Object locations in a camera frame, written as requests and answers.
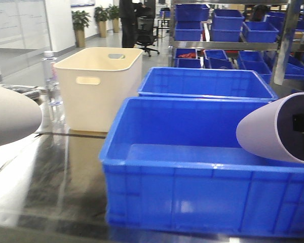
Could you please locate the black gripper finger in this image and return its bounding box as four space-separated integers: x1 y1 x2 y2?
292 113 304 159

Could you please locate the purple plastic cup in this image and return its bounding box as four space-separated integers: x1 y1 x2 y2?
236 92 304 164

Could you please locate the beige plastic cup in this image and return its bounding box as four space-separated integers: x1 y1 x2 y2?
0 87 42 146

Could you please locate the front blue plastic bin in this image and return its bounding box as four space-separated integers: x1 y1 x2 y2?
99 97 304 238

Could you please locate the blue plastic bin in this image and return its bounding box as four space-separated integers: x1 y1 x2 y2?
99 97 304 238
138 67 278 102

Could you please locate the rear blue plastic bin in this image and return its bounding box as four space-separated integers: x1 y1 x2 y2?
138 67 278 102

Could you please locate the cream plastic storage bin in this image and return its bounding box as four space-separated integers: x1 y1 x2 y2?
54 47 143 132

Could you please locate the metal shelf with blue bins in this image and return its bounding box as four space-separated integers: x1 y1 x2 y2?
169 1 304 94

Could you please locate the black office chair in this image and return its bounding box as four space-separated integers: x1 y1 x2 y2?
136 16 160 57

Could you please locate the person in dark clothes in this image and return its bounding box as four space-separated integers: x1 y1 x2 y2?
119 0 150 48

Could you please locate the potted plant in planter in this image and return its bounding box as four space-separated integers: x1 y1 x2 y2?
71 10 91 48

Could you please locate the clear plastic water bottle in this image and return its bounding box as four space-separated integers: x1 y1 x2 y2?
42 51 64 123

